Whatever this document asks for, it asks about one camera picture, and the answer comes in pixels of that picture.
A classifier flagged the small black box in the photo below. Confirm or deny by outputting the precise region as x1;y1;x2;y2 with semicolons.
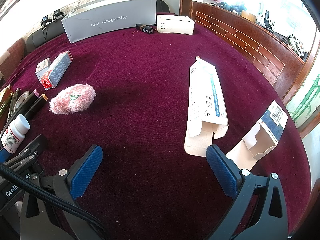
135;23;155;34

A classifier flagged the white bottle red label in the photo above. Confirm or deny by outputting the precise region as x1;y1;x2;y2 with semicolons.
1;114;31;154

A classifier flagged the small white box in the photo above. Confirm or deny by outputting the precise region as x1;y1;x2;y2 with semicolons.
35;57;52;80

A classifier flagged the pile of small clutter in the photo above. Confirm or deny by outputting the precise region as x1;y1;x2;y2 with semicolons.
220;0;310;60

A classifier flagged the white cardboard box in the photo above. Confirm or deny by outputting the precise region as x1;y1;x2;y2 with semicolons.
156;14;195;35

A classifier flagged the long white open carton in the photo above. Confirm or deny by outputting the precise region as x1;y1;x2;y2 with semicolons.
184;56;229;157

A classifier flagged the pink fluffy plush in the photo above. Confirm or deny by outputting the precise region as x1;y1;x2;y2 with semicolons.
49;83;96;115

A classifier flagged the bamboo picture panel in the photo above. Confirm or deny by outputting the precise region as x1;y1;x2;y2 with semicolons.
286;74;320;132

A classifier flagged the brown cushioned chair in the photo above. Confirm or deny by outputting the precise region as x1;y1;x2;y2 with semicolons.
0;39;27;80

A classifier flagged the gold rimmed white tray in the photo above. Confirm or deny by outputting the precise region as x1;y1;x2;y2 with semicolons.
0;84;15;130

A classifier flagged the grey red glue box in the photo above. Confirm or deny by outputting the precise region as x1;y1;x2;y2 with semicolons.
40;51;73;90

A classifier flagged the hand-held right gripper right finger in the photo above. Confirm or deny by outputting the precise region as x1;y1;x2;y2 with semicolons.
206;144;288;240

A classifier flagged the black braided cable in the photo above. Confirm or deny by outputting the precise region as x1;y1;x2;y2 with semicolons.
0;163;112;240

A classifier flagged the wooden panelled counter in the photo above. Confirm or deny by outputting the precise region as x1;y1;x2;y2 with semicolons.
180;0;320;105

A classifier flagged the black marker orange end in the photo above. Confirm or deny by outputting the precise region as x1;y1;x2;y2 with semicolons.
24;93;48;118

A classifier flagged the large grey shoe box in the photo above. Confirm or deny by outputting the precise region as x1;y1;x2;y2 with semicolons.
61;0;157;44

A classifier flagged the blue white open carton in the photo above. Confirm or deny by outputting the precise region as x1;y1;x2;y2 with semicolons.
225;100;289;173

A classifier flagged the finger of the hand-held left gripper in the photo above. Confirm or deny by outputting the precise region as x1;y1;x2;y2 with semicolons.
15;134;49;157
0;149;37;170

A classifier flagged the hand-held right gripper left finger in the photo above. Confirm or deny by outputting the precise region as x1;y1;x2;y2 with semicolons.
19;144;104;240

